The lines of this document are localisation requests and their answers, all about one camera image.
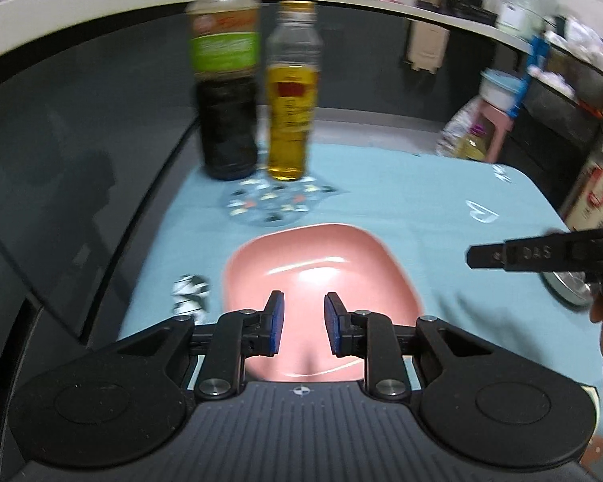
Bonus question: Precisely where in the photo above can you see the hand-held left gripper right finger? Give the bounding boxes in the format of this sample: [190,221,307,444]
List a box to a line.
[324,292,494,403]

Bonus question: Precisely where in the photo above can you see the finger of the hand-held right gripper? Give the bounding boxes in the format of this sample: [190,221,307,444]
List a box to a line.
[465,243,506,270]

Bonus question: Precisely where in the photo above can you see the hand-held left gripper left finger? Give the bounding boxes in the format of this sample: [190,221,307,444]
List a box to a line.
[115,290,286,403]

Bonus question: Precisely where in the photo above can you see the stainless steel bowl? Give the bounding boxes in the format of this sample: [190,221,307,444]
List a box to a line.
[537,271,593,309]

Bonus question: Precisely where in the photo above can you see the pink square plate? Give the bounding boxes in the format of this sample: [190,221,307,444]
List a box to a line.
[222,223,425,382]

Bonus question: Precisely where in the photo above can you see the red and white gift bag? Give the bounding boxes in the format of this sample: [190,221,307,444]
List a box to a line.
[559,159,603,234]

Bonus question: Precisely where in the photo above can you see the yellow oil jug in bag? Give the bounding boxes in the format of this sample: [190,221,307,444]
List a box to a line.
[435,104,489,162]

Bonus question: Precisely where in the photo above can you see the pink plastic stool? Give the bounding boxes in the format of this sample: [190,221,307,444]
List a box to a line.
[474,100,516,163]

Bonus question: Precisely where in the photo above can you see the black mesh storage rack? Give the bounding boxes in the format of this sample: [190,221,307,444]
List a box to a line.
[501,35,603,202]

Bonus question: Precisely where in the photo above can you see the white container with blue lid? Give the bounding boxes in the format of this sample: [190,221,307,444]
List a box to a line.
[479,67,524,112]

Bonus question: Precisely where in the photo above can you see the cooking oil bottle yellow label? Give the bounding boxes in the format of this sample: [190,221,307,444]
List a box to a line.
[264,0,323,184]

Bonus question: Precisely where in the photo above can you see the white plastic bag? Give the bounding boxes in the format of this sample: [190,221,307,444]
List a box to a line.
[547,14,603,67]

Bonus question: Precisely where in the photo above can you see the beige hanging bin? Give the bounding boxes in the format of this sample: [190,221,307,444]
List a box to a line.
[400,19,451,74]

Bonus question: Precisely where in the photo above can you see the dark vinegar bottle green label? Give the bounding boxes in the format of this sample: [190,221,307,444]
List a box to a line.
[187,0,262,182]

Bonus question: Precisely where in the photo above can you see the black countertop appliance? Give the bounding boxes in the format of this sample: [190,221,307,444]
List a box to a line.
[446,0,499,25]

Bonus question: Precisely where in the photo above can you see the white kitchen countertop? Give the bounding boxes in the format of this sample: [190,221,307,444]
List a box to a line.
[0,0,533,68]

